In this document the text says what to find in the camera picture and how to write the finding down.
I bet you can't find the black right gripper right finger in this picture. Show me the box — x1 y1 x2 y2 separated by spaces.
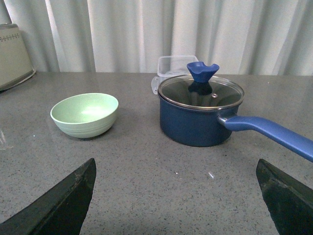
256 159 313 235

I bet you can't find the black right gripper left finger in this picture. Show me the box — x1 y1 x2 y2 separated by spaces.
0 158 96 235

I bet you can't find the green bowl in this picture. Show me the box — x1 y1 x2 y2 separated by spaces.
50 93 119 138

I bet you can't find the dark blue saucepan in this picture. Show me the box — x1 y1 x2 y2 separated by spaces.
160 97 313 161

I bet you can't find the glass pot lid blue knob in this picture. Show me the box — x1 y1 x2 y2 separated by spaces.
158 62 245 111

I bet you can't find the cream toaster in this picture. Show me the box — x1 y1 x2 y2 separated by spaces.
0 23 36 91

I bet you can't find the white curtain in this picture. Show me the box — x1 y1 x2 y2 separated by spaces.
0 0 313 75

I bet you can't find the clear plastic food container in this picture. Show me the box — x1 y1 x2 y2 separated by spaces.
151 55 198 94

